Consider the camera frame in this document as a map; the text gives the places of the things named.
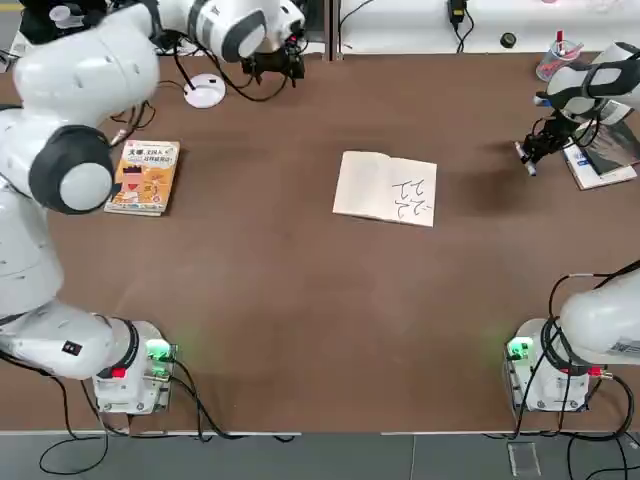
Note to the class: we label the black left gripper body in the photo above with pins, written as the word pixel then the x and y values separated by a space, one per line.
pixel 272 62

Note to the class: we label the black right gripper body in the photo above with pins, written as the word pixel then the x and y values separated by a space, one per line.
pixel 552 132

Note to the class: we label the white blue marker pen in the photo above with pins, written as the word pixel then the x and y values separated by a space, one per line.
pixel 528 167

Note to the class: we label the cream paper notebook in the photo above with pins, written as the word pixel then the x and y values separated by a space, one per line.
pixel 370 190

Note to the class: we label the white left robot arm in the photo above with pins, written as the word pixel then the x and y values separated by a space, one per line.
pixel 75 75

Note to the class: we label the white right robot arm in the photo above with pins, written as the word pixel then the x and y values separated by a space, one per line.
pixel 595 320

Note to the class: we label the red marker pen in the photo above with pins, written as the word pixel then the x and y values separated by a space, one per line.
pixel 560 42

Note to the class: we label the white blue paperback book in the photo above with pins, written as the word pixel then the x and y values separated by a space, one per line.
pixel 580 167

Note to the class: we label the book with hands photo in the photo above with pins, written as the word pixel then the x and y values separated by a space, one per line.
pixel 612 150

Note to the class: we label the blue mesh pen cup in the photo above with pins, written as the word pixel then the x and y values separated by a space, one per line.
pixel 550 62

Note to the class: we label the white desk lamp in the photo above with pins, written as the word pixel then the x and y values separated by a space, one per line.
pixel 205 90

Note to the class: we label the black tape roll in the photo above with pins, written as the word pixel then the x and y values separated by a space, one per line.
pixel 508 40

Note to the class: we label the black power adapter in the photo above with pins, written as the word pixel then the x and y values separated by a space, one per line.
pixel 456 11

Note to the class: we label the orange cartoon cover book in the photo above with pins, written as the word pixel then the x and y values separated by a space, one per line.
pixel 145 175

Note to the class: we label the white round cup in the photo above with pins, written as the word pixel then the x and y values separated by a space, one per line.
pixel 60 13

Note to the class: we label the grey floor hatch plate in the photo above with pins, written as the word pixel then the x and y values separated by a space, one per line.
pixel 523 459

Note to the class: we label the aluminium frame post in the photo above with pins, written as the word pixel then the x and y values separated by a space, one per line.
pixel 334 30

